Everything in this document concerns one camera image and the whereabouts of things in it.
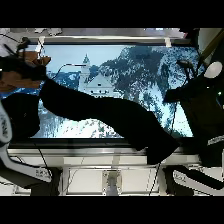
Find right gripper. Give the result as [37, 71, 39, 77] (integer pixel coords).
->
[162, 87, 188, 104]

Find black pants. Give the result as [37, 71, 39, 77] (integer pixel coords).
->
[38, 77, 181, 166]

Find black garment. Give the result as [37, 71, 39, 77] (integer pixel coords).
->
[1, 93, 42, 141]

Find brown garment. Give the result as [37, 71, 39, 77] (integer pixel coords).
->
[0, 49, 53, 94]

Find black cable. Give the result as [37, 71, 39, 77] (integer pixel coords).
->
[49, 62, 86, 81]
[148, 101, 178, 197]

